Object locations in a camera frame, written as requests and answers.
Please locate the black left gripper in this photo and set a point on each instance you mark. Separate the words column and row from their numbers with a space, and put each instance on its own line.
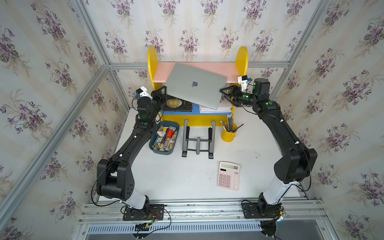
column 157, row 95

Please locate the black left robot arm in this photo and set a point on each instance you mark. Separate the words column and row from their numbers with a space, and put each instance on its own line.
column 115, row 179

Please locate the pink calculator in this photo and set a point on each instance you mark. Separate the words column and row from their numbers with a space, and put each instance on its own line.
column 228, row 176

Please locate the yellow pencil cup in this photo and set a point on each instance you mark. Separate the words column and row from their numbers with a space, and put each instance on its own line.
column 228, row 134

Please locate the aluminium rail frame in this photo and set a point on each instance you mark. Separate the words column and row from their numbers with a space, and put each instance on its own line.
column 211, row 216

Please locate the red block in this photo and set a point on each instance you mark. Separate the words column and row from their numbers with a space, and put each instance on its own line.
column 171, row 131

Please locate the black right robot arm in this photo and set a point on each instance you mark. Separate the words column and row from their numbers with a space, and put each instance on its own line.
column 297, row 159

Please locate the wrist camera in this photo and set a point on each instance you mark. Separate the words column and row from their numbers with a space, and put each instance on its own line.
column 142, row 92
column 244, row 82

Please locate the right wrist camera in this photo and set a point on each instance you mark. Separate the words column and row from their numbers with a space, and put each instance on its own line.
column 244, row 82

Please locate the white book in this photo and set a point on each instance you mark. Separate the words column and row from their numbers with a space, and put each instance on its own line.
column 224, row 107

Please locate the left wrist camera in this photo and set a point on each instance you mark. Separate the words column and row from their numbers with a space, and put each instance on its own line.
column 142, row 92

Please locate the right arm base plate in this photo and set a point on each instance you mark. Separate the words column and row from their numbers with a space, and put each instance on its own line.
column 261, row 210

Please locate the black book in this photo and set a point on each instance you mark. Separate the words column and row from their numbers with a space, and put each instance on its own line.
column 173, row 104

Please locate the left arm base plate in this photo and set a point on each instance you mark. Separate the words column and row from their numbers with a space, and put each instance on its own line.
column 144, row 212

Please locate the grey laptop stand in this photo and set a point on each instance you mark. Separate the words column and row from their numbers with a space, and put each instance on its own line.
column 210, row 140

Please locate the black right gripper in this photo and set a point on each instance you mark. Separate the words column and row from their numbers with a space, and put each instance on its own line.
column 234, row 90

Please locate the silver laptop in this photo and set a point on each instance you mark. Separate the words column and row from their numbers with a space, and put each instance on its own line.
column 195, row 85

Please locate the yellow pink blue shelf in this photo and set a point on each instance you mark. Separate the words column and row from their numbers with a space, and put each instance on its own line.
column 159, row 73

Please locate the teal bin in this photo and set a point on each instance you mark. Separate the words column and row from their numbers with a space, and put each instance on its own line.
column 159, row 143

